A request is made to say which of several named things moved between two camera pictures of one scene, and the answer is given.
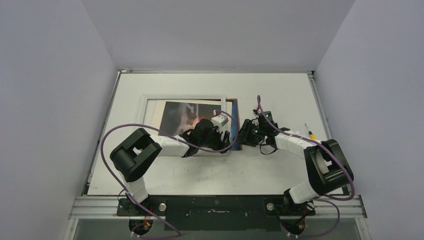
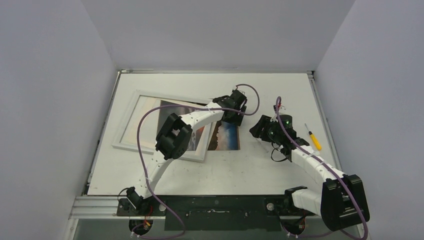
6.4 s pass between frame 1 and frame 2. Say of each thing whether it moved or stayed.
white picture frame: moved
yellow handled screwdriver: stayed
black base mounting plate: stayed
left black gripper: moved
